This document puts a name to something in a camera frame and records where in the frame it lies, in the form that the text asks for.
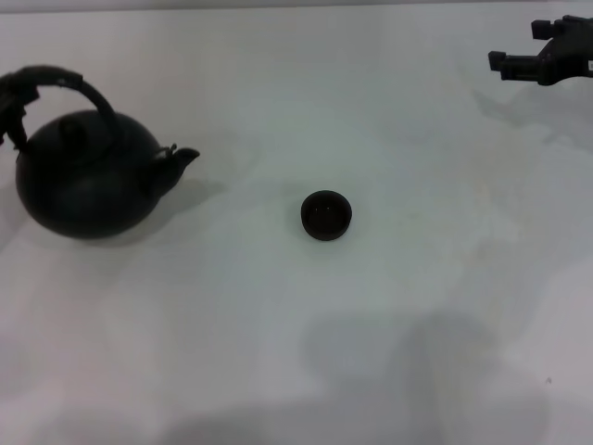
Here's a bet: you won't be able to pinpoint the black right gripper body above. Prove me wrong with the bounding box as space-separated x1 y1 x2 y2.
536 15 593 87

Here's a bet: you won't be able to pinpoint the black round teapot with handle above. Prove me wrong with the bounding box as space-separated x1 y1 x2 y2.
0 64 201 241

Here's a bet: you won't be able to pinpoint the small dark brown teacup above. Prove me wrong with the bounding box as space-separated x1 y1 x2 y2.
300 189 353 242

